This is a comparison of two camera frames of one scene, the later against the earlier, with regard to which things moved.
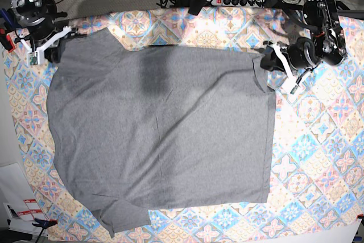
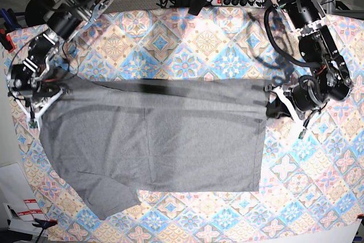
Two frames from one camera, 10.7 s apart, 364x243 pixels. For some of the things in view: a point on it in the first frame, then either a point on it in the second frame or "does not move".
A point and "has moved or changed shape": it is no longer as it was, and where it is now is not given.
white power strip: [223, 1] does not move
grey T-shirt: [134, 127] has moved or changed shape
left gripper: [302, 53] → [306, 96]
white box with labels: [20, 205] does not move
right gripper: [38, 28] → [38, 93]
